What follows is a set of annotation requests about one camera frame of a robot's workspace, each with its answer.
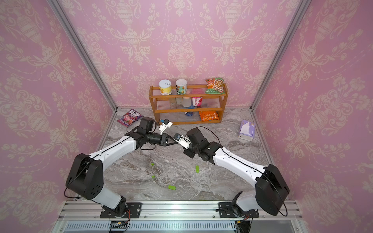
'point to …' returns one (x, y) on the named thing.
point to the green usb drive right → (197, 169)
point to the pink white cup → (197, 101)
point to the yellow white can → (165, 87)
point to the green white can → (181, 86)
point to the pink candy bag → (129, 117)
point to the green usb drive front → (172, 187)
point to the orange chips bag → (208, 115)
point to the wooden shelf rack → (170, 107)
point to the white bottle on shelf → (186, 102)
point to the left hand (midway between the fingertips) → (176, 143)
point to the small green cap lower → (153, 176)
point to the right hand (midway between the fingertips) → (186, 142)
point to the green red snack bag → (215, 86)
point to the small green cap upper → (152, 164)
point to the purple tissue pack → (246, 130)
